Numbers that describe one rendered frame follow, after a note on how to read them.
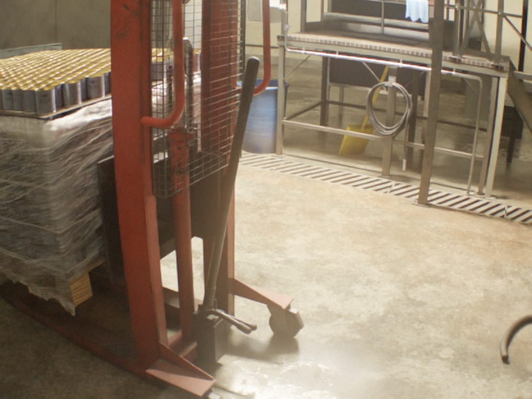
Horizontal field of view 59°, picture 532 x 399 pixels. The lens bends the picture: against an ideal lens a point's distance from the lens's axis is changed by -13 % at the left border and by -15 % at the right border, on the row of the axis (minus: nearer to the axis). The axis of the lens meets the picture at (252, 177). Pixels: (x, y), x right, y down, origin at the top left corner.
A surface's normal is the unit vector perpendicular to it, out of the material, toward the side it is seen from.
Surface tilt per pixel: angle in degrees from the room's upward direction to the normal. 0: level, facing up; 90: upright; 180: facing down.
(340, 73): 90
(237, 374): 0
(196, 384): 0
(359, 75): 90
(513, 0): 90
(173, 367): 0
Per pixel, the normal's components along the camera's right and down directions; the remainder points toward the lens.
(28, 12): -0.48, 0.30
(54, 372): 0.02, -0.94
